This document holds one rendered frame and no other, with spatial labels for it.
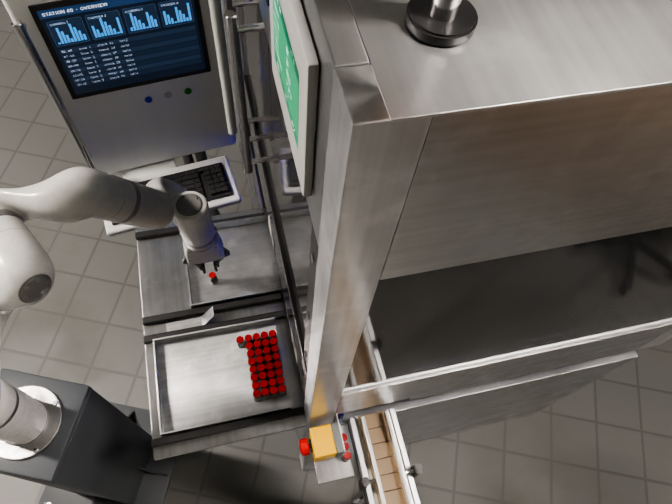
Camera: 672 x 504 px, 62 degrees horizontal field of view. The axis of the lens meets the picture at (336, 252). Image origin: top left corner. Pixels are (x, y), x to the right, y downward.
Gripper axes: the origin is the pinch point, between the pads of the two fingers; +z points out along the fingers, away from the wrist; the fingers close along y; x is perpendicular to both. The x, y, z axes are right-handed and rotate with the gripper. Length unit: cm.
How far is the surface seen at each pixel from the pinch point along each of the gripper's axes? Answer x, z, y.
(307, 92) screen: 39, -104, -19
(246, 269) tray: -1.9, 11.0, -9.9
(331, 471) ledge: 60, 11, -22
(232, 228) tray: -17.0, 11.0, -8.0
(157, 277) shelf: -4.7, 10.8, 16.3
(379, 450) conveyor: 58, 7, -35
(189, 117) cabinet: -54, 0, -1
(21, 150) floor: -137, 97, 93
